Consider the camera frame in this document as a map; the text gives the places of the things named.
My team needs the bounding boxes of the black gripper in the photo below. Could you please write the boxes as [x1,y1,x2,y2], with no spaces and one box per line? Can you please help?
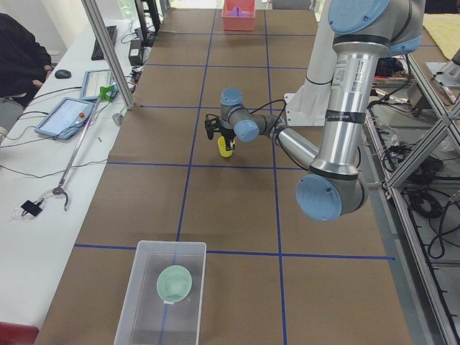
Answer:
[221,128,235,150]

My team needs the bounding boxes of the yellow plastic cup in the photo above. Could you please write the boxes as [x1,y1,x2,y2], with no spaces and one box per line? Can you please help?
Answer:
[218,137,233,158]

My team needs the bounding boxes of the purple microfiber cloth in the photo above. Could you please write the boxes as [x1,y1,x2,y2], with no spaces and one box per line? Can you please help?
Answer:
[227,6,252,17]

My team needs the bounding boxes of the pale green ceramic bowl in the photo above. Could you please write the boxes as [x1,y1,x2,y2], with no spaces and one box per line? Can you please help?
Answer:
[156,265,193,304]

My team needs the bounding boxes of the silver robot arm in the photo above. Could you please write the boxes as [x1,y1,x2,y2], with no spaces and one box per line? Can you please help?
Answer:
[205,1,425,221]

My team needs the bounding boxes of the translucent white plastic box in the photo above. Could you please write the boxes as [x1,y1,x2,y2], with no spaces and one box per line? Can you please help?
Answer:
[114,240,207,344]

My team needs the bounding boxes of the small metal cylinder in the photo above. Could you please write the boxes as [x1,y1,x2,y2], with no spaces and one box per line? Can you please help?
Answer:
[112,113,123,126]

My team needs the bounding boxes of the pink plastic bin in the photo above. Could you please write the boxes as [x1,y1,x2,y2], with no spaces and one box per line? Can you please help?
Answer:
[221,0,256,32]

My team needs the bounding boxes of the black power adapter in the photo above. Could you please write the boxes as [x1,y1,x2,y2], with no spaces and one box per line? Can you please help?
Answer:
[128,40,144,66]

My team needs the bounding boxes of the silver reacher grabber tool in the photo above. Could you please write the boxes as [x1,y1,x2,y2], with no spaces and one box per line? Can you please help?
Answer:
[52,85,119,212]

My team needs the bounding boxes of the far blue teach pendant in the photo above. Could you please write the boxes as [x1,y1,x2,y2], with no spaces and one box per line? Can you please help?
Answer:
[80,69,118,101]

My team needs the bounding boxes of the blue teach pendant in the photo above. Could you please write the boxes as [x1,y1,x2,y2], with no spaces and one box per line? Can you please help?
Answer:
[80,69,118,101]
[34,98,95,140]

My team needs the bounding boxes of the black keyboard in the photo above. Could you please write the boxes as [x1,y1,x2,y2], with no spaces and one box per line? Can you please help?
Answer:
[91,24,119,61]

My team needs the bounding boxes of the near blue teach pendant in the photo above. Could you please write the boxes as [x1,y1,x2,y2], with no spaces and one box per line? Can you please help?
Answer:
[34,98,95,140]

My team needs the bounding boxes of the black computer mouse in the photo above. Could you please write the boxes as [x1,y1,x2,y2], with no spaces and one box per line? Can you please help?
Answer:
[55,69,72,79]

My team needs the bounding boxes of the small black clip device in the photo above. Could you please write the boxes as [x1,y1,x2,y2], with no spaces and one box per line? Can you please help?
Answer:
[21,198,44,217]

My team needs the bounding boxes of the person in black clothes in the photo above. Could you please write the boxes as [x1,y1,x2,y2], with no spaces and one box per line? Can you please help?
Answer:
[1,14,53,107]

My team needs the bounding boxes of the red object at corner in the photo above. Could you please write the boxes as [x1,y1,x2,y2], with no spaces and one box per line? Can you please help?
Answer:
[1,322,40,345]

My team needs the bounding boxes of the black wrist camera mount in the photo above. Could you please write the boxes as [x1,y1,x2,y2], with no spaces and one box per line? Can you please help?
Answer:
[204,114,221,140]

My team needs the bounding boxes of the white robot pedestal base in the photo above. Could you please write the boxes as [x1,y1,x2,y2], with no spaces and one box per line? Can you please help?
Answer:
[283,0,362,128]

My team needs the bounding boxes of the aluminium frame post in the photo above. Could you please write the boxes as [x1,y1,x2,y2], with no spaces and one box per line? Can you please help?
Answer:
[81,0,134,110]

